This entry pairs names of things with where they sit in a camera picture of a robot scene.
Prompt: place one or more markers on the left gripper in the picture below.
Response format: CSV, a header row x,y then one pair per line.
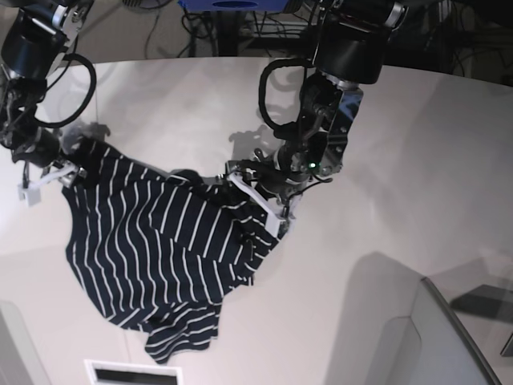
x,y
283,174

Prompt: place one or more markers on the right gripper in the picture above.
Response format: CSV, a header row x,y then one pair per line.
x,y
41,150

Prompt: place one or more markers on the navy white striped t-shirt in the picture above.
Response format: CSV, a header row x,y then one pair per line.
x,y
158,254

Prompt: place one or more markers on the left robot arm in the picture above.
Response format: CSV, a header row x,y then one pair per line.
x,y
351,41

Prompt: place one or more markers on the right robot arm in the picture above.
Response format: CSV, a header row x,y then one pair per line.
x,y
43,35

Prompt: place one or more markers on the blue box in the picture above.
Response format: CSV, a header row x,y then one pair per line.
x,y
233,5

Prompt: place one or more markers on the grey monitor edge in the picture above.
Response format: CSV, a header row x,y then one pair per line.
x,y
453,357

